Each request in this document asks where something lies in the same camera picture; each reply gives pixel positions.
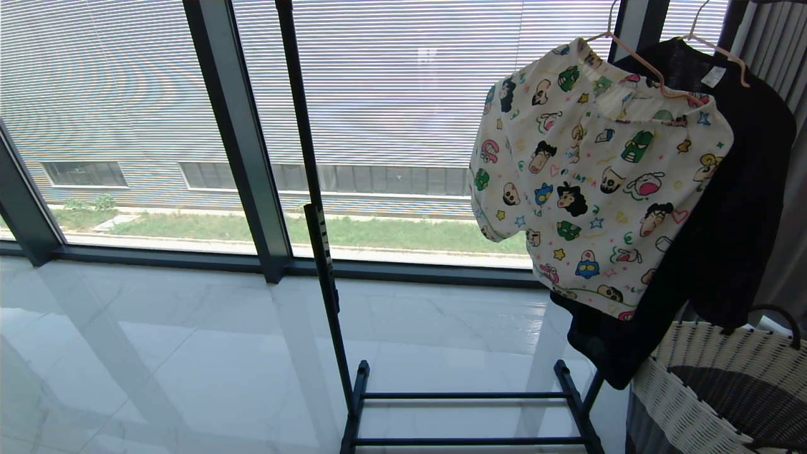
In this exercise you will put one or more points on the black garment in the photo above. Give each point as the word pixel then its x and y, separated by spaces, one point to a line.
pixel 737 221

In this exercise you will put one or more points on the pink clothes hanger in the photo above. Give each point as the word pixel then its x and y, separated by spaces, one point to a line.
pixel 725 53
pixel 637 60

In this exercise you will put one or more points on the black clothes rack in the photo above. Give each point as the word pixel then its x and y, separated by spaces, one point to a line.
pixel 325 265

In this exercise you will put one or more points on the white laundry basket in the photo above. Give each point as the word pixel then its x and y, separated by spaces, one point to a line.
pixel 693 366

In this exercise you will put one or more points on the window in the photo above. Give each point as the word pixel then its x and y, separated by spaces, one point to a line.
pixel 410 101

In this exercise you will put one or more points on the cream printed garment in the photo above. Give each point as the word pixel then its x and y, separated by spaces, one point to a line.
pixel 592 189

